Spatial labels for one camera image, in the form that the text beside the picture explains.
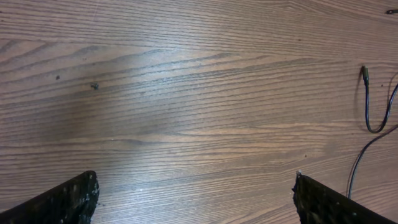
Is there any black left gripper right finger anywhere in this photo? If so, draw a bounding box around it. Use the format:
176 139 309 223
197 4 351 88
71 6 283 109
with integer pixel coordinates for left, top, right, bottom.
292 172 395 224

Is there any black USB-A cable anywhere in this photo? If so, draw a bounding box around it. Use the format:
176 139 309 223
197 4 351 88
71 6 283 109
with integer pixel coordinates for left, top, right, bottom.
347 124 398 200

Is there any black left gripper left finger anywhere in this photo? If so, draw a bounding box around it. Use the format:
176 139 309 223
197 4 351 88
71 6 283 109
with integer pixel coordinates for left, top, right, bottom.
1 170 100 224

